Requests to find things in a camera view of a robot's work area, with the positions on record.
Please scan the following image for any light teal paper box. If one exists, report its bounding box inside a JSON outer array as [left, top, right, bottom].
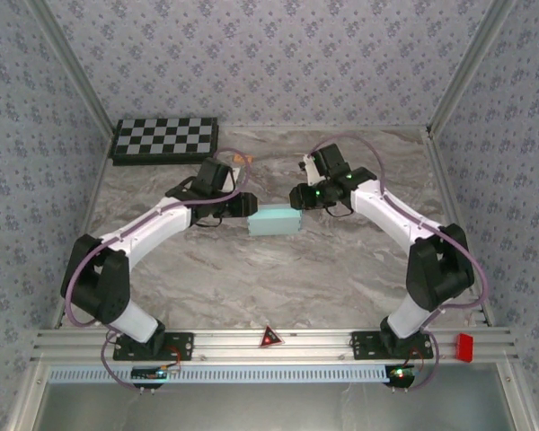
[[246, 203, 303, 238]]

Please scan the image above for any black and grey chessboard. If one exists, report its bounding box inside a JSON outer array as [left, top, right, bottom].
[[109, 117, 220, 168]]

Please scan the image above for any red and black triangle sign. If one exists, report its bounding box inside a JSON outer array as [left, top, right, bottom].
[[259, 325, 283, 349]]

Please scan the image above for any aluminium side rail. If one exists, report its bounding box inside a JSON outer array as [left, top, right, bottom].
[[424, 129, 495, 327]]

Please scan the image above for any aluminium frame post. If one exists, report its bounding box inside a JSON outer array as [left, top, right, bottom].
[[429, 0, 517, 136], [24, 0, 118, 136]]

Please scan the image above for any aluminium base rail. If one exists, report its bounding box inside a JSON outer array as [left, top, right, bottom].
[[29, 327, 520, 364]]

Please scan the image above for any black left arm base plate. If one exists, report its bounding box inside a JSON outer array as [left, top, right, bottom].
[[112, 330, 195, 361]]

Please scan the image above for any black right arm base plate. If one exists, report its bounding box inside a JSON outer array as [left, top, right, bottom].
[[350, 330, 434, 361]]

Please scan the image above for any slotted pale blue cable duct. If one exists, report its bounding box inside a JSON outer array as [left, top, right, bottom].
[[48, 364, 390, 383]]

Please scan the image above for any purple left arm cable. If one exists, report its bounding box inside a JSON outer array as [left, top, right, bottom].
[[66, 147, 252, 394]]

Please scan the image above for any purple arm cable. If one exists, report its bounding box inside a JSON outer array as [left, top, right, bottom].
[[66, 147, 252, 394], [307, 134, 489, 392]]

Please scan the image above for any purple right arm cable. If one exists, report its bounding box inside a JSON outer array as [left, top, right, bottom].
[[307, 134, 489, 392]]

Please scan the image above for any red box on rail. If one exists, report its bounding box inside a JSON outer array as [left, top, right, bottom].
[[456, 332, 476, 363]]

